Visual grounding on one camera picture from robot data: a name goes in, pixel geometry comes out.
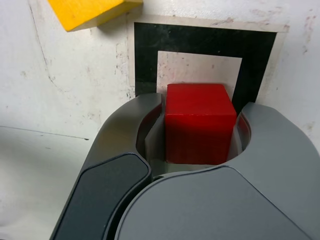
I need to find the red cube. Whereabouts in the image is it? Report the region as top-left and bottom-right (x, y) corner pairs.
(164, 83), (238, 166)

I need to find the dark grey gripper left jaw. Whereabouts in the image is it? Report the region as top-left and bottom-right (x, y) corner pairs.
(49, 92), (167, 240)

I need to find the yellow cube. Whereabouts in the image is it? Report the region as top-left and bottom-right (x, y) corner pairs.
(47, 0), (144, 33)

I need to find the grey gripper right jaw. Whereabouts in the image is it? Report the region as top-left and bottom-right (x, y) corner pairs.
(109, 101), (320, 240)

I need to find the black tape square outline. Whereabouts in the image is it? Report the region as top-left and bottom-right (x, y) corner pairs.
(133, 21), (278, 105)

